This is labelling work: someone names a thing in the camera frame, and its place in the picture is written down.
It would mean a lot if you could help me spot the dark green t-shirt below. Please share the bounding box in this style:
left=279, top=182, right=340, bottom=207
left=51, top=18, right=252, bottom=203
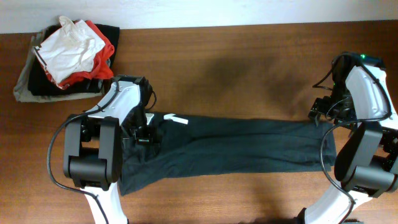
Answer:
left=118, top=113, right=336, bottom=195

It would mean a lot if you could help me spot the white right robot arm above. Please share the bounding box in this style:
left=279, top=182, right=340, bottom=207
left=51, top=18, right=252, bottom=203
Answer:
left=295, top=52, right=397, bottom=224

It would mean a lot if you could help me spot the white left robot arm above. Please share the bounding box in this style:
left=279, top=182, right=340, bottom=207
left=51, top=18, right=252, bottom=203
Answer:
left=63, top=75, right=161, bottom=223

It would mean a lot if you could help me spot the red folded garment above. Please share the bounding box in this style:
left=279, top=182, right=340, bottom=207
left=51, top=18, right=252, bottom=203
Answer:
left=32, top=16, right=120, bottom=91

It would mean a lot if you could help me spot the white folded garment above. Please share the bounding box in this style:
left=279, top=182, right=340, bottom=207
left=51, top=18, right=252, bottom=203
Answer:
left=33, top=16, right=106, bottom=88

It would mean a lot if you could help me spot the black folded garment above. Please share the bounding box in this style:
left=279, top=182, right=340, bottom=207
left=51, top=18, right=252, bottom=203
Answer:
left=28, top=21, right=120, bottom=96

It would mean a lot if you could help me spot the grey folded garment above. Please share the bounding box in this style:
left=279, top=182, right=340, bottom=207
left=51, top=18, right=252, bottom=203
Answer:
left=13, top=29, right=104, bottom=103

